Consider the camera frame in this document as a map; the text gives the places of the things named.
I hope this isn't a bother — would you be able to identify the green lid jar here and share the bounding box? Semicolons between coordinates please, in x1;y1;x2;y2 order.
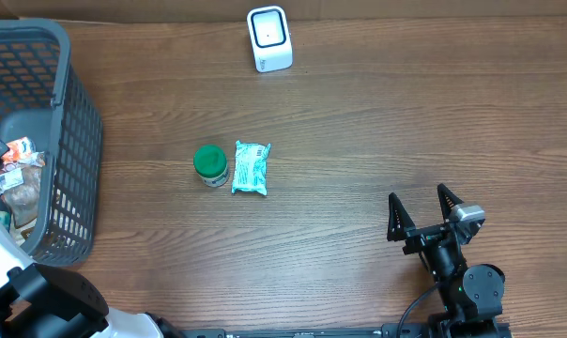
193;145;229;188

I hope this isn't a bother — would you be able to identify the teal wipes packet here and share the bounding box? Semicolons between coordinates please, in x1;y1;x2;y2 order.
231;140;271;196

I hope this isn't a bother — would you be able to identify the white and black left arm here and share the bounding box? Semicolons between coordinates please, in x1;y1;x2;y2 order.
0;128;183;337

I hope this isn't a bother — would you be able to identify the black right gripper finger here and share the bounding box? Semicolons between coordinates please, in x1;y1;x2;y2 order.
387;192;415;241
437;183;463;221

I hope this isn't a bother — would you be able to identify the orange tissue pack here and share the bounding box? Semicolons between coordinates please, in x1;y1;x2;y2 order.
2;137;36;162

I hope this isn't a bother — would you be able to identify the teal tissue pack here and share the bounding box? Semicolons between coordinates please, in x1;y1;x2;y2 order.
0;211;11;231

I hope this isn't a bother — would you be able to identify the clear brown bread bag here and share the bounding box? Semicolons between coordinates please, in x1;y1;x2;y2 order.
0;152;45;245

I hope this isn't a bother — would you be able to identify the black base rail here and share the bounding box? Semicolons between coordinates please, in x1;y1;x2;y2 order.
180;323;513;338

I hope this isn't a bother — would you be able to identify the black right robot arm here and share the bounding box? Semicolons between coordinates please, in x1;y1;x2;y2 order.
387;183;511;337

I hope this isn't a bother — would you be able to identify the white barcode scanner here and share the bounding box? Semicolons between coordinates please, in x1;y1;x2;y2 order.
247;6;294;73

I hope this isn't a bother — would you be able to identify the dark grey plastic basket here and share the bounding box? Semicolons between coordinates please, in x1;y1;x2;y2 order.
0;19;103;267

